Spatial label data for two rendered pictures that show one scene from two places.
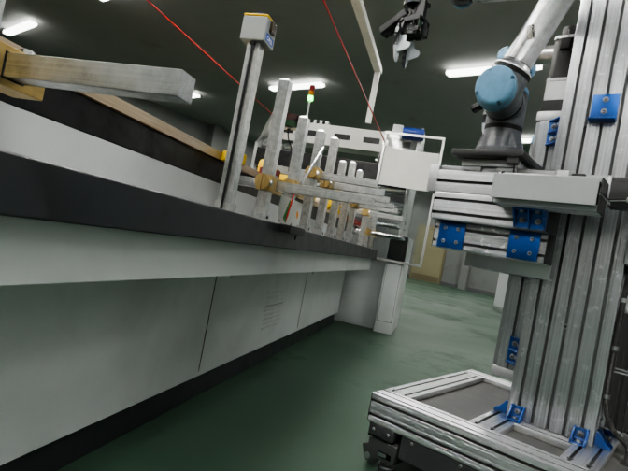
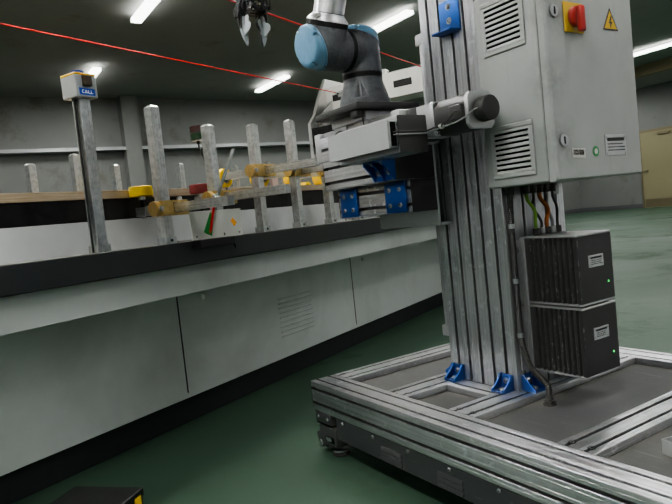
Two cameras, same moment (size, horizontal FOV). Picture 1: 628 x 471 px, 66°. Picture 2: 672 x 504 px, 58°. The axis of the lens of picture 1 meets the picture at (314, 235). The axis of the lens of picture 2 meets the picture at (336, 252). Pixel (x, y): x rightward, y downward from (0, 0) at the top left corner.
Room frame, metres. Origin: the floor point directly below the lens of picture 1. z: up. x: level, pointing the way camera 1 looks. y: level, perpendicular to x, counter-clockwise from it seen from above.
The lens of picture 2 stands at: (-0.23, -0.98, 0.74)
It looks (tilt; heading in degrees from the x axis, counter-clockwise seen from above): 4 degrees down; 18
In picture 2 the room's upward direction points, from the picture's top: 6 degrees counter-clockwise
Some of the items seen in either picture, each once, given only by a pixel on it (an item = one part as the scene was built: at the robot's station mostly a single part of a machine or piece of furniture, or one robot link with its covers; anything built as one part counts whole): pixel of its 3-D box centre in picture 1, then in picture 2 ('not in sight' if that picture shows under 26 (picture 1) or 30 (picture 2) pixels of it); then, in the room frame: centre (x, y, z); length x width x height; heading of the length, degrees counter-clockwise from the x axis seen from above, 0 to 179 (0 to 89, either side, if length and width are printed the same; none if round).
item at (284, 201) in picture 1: (290, 212); (217, 223); (1.73, 0.10, 0.75); 0.26 x 0.01 x 0.10; 165
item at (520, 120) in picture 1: (506, 107); (358, 51); (1.54, -0.53, 1.20); 0.13 x 0.12 x 0.14; 148
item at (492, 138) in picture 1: (500, 142); (363, 92); (1.54, -0.54, 1.09); 0.15 x 0.15 x 0.10
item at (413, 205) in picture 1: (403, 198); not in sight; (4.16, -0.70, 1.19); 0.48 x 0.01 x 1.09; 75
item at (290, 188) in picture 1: (285, 188); (182, 207); (1.55, 0.12, 0.82); 0.44 x 0.03 x 0.04; 75
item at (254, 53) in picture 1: (239, 127); (90, 176); (1.27, 0.25, 0.93); 0.05 x 0.05 x 0.45; 75
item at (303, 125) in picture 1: (292, 179); (214, 190); (1.77, 0.11, 0.87); 0.04 x 0.04 x 0.48; 75
